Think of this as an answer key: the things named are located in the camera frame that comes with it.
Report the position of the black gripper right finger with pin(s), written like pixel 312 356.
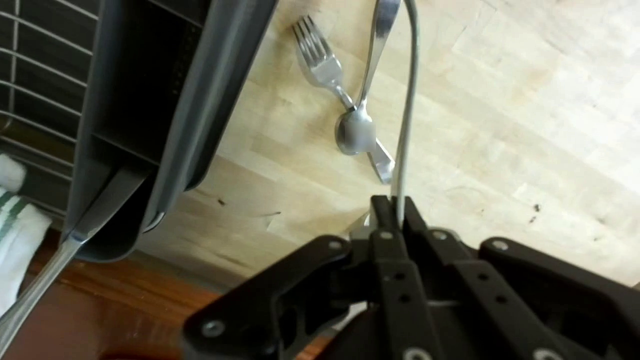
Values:
pixel 482 317

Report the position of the dark wooden side table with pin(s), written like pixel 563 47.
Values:
pixel 134 309

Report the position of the silver spoon on table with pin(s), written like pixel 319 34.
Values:
pixel 364 87

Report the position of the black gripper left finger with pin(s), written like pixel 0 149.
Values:
pixel 401 295

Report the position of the silver spoon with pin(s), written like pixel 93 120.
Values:
pixel 402 149
pixel 364 87

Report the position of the grey metal dish rack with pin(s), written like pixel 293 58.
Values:
pixel 89 87

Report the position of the silver fork on table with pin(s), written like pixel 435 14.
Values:
pixel 325 71

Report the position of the silver utensil in rack caddy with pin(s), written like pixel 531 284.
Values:
pixel 103 208

